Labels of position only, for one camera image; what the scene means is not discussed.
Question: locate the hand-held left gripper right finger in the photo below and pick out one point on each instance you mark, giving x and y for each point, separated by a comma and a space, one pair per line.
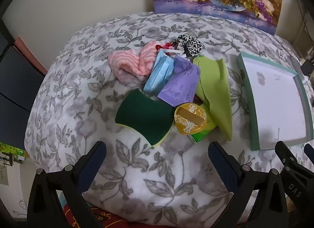
224, 166

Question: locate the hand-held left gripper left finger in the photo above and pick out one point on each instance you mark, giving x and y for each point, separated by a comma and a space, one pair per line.
92, 166

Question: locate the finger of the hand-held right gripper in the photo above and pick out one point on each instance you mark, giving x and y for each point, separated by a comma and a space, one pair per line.
283, 153
309, 150

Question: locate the green tissue pack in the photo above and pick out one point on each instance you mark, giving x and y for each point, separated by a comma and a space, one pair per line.
201, 135

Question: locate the white box with teal rim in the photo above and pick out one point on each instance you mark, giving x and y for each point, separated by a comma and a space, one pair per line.
274, 100

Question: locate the yellow round container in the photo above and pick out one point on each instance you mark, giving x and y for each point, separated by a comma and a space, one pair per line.
186, 123

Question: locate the dark green sponge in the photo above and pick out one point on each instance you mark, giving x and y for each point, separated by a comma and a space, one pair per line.
142, 117

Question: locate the lime green cloth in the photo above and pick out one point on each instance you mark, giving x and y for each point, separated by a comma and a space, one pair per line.
215, 90

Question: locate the purple wipes packet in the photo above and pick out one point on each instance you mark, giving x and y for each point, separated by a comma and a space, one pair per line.
181, 83

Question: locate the pink striped fluffy towel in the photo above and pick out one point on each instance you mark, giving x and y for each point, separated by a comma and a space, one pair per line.
127, 63

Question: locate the blue face mask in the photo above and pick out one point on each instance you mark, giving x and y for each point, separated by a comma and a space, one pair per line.
159, 71

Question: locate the leopard print scrunchie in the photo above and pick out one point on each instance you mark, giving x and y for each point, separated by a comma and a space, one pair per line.
190, 44

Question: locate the red pipe cleaner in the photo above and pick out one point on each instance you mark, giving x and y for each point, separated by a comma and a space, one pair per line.
167, 45

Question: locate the red patterned cloth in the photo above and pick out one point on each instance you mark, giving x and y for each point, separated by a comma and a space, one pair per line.
98, 218

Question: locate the green poster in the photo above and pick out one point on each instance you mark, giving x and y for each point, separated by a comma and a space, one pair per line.
12, 149

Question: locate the black plug adapter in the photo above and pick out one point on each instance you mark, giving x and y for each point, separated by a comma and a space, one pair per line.
306, 67

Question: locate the paper sheet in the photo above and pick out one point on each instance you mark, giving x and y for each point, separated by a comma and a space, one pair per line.
3, 174

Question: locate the dark cabinet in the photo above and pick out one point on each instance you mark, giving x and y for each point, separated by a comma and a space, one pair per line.
14, 83

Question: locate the orange board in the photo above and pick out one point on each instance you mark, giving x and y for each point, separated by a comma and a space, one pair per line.
27, 51

